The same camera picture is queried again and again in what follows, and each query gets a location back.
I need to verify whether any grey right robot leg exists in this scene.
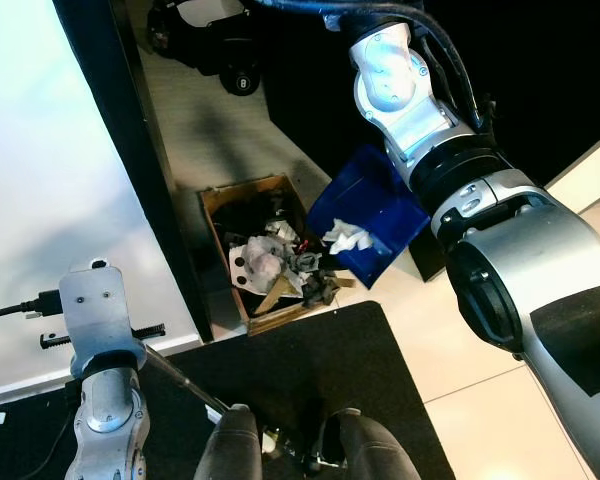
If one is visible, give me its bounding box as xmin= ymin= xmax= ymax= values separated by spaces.
xmin=324 ymin=407 xmax=423 ymax=480

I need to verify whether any grey left robot leg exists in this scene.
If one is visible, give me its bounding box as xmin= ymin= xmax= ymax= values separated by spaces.
xmin=192 ymin=404 xmax=262 ymax=480

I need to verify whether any white crumpled paper rubbish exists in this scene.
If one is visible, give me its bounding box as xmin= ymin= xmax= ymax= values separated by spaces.
xmin=228 ymin=233 xmax=303 ymax=298

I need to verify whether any black floor mat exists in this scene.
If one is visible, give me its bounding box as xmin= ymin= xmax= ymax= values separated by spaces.
xmin=0 ymin=299 xmax=458 ymax=480

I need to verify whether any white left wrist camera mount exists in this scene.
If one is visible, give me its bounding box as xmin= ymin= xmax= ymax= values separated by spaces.
xmin=57 ymin=259 xmax=138 ymax=373

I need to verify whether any white crumpled tissue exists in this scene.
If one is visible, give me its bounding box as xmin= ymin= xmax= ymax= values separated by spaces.
xmin=322 ymin=220 xmax=375 ymax=258

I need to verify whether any blue long-handled dustpan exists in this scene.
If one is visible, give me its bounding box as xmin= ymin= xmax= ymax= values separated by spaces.
xmin=305 ymin=143 xmax=432 ymax=292

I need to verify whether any brown cardboard rubbish box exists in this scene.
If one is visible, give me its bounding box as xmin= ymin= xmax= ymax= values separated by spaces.
xmin=197 ymin=173 xmax=358 ymax=337

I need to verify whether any grey robot leg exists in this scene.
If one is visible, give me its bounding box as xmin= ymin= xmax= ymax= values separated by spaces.
xmin=324 ymin=407 xmax=423 ymax=480
xmin=192 ymin=404 xmax=262 ymax=480

